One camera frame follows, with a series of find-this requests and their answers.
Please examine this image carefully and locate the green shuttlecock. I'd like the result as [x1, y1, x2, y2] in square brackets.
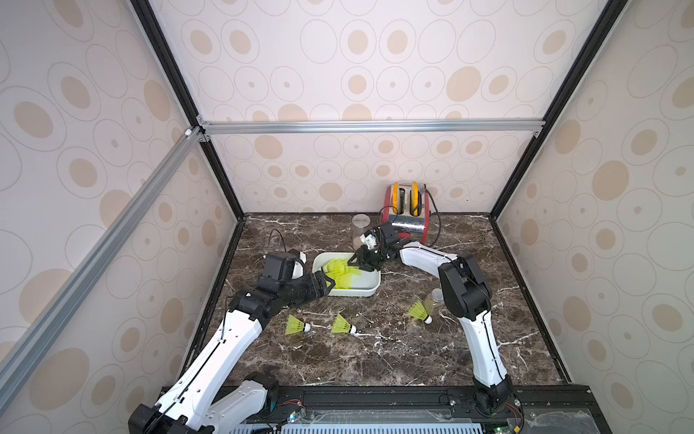
[408, 300, 433, 325]
[331, 314, 358, 335]
[328, 269, 361, 289]
[334, 259, 361, 277]
[323, 258, 339, 275]
[285, 315, 312, 336]

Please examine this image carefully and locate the white plastic storage box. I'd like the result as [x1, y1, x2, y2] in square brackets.
[312, 252, 381, 298]

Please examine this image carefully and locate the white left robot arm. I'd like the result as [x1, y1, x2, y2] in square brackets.
[128, 271, 335, 433]

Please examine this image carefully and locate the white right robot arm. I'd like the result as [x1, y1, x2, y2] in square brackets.
[348, 242, 513, 416]

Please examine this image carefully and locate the clear jar with white lid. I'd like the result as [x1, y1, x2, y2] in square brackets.
[351, 213, 370, 251]

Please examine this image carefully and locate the red silver toaster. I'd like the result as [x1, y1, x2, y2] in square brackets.
[380, 182, 432, 243]

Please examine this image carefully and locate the small jar with grey lid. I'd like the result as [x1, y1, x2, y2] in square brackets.
[423, 288, 445, 318]

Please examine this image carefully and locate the silver aluminium crossbar back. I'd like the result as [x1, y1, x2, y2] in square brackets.
[202, 119, 545, 135]

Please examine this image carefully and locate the silver aluminium crossbar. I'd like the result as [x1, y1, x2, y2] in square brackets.
[202, 119, 545, 135]
[1, 127, 202, 412]

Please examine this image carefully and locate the silver aluminium crossbar left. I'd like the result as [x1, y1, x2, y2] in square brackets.
[1, 127, 202, 412]

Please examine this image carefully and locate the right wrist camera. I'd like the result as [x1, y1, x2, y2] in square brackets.
[360, 222, 401, 251]

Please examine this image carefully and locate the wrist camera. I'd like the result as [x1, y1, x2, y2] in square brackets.
[360, 222, 401, 251]
[257, 249, 307, 293]

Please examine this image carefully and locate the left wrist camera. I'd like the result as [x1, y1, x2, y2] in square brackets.
[257, 249, 307, 293]

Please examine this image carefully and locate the black toaster power cable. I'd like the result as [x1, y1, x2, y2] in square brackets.
[424, 183, 443, 251]

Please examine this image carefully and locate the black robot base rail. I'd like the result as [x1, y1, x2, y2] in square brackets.
[156, 383, 614, 434]

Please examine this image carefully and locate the black corner frame post left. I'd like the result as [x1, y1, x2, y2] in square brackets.
[129, 0, 245, 220]

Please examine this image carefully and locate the black corner frame post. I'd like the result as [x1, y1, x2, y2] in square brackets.
[129, 0, 245, 220]
[489, 0, 628, 224]

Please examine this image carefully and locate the black corner frame post right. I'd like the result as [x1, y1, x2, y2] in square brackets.
[489, 0, 628, 224]

